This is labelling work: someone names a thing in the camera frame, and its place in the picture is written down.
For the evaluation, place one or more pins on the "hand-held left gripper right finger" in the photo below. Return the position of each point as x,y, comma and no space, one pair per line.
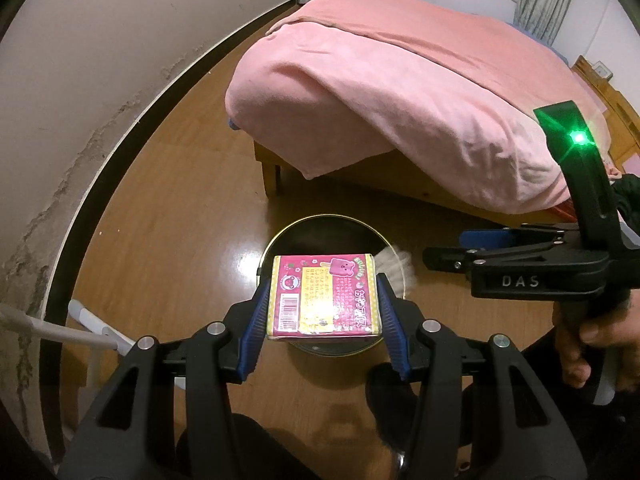
392,332

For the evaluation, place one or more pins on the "blue bedsheet corner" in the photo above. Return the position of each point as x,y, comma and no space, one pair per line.
234,123

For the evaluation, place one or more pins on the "small white box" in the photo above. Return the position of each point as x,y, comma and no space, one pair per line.
602,70

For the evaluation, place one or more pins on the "person's dark-clothed leg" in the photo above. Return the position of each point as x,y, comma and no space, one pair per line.
392,400

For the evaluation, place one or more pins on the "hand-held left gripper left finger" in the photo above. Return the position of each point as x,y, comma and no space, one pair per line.
252,332

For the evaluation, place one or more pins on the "pink blanket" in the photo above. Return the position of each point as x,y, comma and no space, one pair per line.
400,95

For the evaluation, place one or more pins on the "wooden bed frame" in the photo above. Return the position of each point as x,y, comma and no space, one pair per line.
380,175

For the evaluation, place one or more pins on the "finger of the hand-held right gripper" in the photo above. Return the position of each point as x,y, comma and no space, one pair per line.
487,238
447,259

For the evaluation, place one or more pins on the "person's right forearm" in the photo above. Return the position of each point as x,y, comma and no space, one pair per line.
625,192

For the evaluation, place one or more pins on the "wooden cabinet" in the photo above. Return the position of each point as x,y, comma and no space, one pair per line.
617,105

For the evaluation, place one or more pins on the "black round waste bin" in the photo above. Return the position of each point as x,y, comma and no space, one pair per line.
320,235

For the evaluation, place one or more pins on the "person's right hand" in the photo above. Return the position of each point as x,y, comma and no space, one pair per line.
575,355

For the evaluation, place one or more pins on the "pink printed cardboard box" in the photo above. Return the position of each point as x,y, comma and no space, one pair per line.
325,295

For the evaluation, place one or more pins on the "white plastic frame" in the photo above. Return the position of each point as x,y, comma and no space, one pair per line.
85,332

